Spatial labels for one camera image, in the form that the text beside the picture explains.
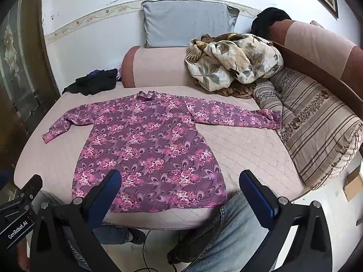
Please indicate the small striped pillow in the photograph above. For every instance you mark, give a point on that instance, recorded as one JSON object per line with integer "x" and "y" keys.
{"x": 265, "y": 93}

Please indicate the large striped bolster cushion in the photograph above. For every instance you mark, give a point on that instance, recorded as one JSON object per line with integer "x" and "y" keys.
{"x": 317, "y": 119}

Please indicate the wooden door with glass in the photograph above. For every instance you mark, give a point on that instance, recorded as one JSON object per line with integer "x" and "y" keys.
{"x": 17, "y": 76}

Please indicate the person's dark shoe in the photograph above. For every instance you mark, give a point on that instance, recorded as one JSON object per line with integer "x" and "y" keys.
{"x": 181, "y": 249}
{"x": 136, "y": 235}

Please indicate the beige floral blanket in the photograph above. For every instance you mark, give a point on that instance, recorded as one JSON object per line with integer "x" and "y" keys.
{"x": 241, "y": 56}

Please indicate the dark crumpled clothes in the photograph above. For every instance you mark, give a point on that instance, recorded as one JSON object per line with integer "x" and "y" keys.
{"x": 93, "y": 83}

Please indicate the pink quilted sofa bed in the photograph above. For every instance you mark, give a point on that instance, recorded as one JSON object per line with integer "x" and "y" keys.
{"x": 249, "y": 153}

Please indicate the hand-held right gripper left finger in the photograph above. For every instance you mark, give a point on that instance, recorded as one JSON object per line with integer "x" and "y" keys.
{"x": 112, "y": 184}

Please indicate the purple floral long-sleeved shirt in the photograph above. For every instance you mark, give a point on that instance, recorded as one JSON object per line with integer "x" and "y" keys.
{"x": 147, "y": 147}

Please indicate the grey pillow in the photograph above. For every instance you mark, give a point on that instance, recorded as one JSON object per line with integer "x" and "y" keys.
{"x": 187, "y": 22}

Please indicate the person's left dark shoe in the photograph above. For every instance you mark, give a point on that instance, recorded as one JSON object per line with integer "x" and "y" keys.
{"x": 136, "y": 235}

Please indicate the cardboard box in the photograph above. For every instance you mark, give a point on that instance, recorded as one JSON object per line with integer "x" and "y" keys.
{"x": 353, "y": 187}

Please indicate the person's right leg in jeans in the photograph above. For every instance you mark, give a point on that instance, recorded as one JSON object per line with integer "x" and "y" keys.
{"x": 227, "y": 238}

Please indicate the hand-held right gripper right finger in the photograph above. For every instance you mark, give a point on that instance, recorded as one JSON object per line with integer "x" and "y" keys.
{"x": 255, "y": 192}

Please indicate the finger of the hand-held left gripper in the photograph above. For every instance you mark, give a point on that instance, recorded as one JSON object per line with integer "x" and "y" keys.
{"x": 31, "y": 185}

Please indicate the person's right dark shoe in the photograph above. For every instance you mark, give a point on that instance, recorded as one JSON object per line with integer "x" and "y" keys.
{"x": 181, "y": 249}

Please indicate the black cloth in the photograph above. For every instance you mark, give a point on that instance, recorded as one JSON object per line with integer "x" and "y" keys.
{"x": 269, "y": 19}

